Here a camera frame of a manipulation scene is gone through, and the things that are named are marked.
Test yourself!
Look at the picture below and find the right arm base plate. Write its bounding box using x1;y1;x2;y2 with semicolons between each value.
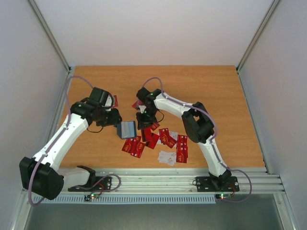
194;176;240;192

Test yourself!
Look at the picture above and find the left controller board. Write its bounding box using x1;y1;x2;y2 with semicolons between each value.
84;194;100;202

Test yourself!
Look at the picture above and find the aluminium corner post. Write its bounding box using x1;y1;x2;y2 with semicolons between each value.
236;0;281;74
27;0;71;72

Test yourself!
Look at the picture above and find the right aluminium corner post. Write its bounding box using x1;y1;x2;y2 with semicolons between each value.
236;0;281;74

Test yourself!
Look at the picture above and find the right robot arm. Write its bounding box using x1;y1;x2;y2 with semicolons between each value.
136;87;232;191

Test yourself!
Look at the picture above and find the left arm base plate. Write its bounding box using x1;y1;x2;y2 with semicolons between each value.
68;176;112;192

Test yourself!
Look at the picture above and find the white card bottom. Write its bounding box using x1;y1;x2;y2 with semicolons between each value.
158;151;176;166

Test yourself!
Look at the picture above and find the red VIP card centre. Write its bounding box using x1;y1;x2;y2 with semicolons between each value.
150;123;160;131

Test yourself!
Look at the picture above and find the red VIP card right lower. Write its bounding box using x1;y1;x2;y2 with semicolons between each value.
176;147;188;163

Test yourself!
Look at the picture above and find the red VIP card right stack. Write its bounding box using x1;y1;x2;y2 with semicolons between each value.
177;135;188;152

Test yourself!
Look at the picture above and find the blue leather card holder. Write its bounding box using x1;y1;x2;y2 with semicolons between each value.
115;121;137;139

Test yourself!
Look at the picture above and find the aluminium rail frame front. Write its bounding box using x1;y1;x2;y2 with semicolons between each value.
21;167;286;195

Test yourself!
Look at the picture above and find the left aluminium corner post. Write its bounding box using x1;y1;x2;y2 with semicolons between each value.
27;0;71;72

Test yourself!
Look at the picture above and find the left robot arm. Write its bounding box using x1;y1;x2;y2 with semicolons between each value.
19;87;122;205

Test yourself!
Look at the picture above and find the grey slotted cable duct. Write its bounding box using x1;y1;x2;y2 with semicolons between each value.
42;194;216;205

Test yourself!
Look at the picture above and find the red card magnetic stripe back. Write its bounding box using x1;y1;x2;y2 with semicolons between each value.
132;101;143;110

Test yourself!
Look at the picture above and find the red card far left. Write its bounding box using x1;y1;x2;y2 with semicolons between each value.
112;95;118;108

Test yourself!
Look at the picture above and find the red stripe card lower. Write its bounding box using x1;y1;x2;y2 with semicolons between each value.
145;133;160;149

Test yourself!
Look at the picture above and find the red VIP card bottom left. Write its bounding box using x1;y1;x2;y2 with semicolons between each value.
122;137;140;153

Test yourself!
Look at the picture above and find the red VIP card middle right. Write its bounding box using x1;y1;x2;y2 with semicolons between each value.
159;128;177;149

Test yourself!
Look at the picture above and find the controller board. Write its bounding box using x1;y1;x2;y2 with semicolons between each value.
215;193;234;200
84;194;100;202

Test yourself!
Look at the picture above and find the dark red stripe card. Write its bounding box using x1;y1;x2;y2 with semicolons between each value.
141;127;152;142

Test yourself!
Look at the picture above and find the right controller board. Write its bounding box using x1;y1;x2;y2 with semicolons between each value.
215;193;234;200

